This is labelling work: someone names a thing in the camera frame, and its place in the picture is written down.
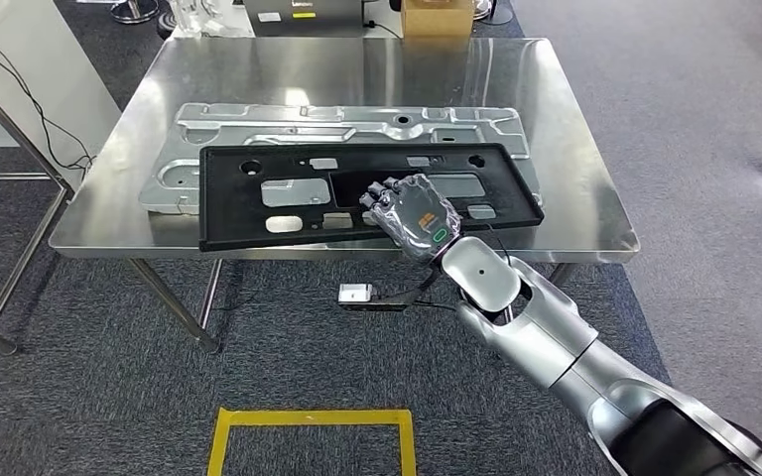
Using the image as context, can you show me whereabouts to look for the stainless steel workbench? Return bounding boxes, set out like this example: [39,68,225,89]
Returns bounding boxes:
[49,36,642,353]

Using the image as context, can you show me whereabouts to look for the steel side table frame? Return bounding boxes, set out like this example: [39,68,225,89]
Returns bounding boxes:
[0,36,76,357]

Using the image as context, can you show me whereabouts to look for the white desk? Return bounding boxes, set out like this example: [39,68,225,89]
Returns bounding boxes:
[0,0,124,149]

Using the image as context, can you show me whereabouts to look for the black desk cable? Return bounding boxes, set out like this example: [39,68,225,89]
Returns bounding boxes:
[0,36,97,174]

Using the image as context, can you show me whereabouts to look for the chrome stool base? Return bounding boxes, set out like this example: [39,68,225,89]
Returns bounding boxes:
[109,0,161,26]

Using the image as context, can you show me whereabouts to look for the black plastic plate bracket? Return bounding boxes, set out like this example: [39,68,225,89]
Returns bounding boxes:
[197,142,546,254]

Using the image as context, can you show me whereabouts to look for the brown cardboard box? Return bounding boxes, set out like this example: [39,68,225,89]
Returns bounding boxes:
[399,0,476,39]

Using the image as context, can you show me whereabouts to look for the silver stamped metal panel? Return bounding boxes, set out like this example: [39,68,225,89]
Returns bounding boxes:
[139,101,544,217]

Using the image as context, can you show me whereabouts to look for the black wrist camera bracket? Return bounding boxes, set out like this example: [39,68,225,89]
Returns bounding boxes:
[354,266,442,312]

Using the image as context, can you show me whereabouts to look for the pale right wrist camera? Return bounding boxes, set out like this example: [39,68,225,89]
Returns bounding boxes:
[337,283,374,305]

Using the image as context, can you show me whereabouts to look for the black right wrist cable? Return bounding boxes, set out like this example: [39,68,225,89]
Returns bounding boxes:
[485,224,515,268]

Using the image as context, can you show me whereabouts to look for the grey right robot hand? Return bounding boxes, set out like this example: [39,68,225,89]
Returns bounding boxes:
[359,173,462,264]

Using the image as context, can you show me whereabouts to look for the yellow floor tape square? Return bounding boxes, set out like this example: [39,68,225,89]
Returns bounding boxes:
[206,407,419,476]

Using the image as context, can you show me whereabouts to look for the clear plastic containers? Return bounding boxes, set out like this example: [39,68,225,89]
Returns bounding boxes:
[169,0,255,39]

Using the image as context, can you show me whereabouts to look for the grey computer case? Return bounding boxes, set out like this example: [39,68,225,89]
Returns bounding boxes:
[242,0,367,39]

